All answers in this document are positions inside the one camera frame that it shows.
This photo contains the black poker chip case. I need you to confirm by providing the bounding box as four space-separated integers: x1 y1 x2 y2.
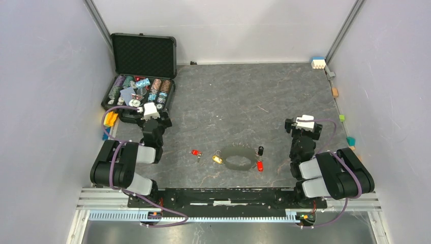
101 33 177 127

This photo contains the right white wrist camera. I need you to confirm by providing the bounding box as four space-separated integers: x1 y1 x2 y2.
295 114 315 132

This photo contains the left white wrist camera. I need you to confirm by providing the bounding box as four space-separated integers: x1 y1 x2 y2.
137 102 160 120

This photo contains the orange wooden cube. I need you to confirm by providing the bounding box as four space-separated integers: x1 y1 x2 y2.
331 87 339 98

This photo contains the small red tag key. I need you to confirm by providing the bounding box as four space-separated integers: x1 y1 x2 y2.
191 150 203 162

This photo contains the yellow orange toy block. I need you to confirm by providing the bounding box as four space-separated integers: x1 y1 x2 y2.
103 111 118 128

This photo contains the grey block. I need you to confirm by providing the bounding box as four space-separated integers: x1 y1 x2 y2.
324 65 336 81

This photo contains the white blue toy block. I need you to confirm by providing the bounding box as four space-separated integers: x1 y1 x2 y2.
311 56 326 69

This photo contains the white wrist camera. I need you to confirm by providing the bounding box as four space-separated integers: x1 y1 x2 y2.
295 114 315 132
137 102 160 120

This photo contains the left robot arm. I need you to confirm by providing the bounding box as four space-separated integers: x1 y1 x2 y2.
89 110 172 207

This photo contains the yellow tag key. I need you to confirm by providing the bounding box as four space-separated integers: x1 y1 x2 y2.
212 150 224 164

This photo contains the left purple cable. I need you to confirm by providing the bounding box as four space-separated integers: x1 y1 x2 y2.
101 105 189 229

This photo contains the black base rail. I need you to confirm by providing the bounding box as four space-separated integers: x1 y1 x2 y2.
128 187 327 218

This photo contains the teal cube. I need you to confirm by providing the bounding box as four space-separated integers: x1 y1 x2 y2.
346 136 356 146

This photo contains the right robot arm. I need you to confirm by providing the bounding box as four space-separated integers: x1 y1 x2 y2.
285 115 375 207

